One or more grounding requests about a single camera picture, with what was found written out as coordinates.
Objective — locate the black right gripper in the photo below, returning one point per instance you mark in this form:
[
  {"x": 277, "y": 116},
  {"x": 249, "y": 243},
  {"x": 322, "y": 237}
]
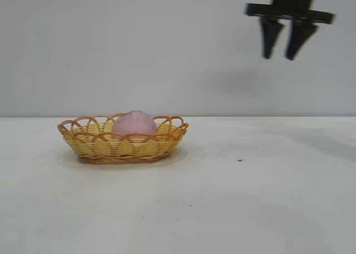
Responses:
[{"x": 292, "y": 4}]

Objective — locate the pink peach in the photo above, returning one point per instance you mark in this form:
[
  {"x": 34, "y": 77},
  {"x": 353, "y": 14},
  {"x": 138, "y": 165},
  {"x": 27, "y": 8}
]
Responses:
[{"x": 133, "y": 123}]

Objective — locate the woven yellow wicker basket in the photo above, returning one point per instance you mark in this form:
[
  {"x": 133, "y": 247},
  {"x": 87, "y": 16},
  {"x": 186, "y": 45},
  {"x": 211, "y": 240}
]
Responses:
[{"x": 91, "y": 148}]

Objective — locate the white tablecloth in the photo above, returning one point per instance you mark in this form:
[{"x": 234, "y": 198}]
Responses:
[{"x": 178, "y": 206}]

